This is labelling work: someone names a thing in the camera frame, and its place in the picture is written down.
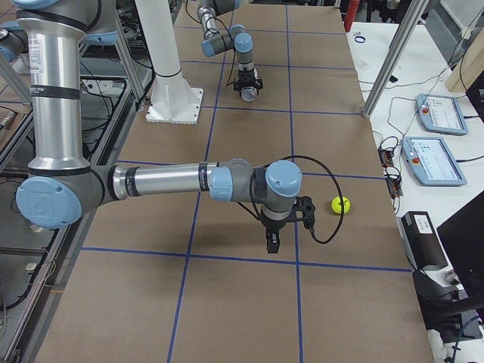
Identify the far teach pendant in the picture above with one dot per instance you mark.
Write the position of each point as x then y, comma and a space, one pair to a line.
441, 114

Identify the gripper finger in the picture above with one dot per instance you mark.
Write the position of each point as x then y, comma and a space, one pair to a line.
270, 246
258, 84
237, 85
275, 241

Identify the small electronics board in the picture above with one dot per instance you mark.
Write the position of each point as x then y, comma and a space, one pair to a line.
391, 173

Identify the red cylinder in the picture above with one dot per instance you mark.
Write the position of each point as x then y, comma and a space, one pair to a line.
351, 12

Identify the near teach pendant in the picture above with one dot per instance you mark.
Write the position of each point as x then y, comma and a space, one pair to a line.
431, 162

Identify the yellow Wilson tennis ball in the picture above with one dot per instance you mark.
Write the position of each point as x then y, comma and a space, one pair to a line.
340, 205

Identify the black box with label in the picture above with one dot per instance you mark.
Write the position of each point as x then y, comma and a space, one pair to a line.
422, 239

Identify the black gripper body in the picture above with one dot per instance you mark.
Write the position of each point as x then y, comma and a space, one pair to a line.
247, 79
274, 225

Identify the teach pendant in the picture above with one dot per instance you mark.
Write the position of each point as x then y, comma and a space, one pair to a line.
441, 114
431, 162

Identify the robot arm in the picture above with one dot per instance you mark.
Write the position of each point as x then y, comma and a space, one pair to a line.
63, 186
236, 38

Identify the aluminium frame post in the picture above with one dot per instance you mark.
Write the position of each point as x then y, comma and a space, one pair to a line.
397, 46

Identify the white pedestal column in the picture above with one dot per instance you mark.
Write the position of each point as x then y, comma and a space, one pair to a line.
172, 99

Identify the black monitor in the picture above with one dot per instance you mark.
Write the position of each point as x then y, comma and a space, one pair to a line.
462, 238

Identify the clear tennis ball can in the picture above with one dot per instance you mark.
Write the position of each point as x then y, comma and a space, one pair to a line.
248, 93

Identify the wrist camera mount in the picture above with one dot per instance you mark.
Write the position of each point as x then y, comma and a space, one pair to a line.
305, 212

